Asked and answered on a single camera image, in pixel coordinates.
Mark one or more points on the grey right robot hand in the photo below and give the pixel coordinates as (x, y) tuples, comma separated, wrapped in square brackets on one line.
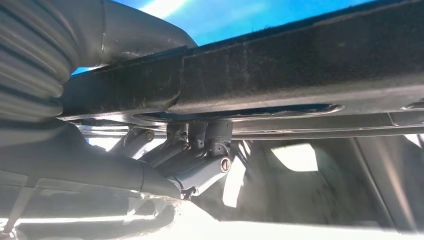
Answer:
[(82, 172)]

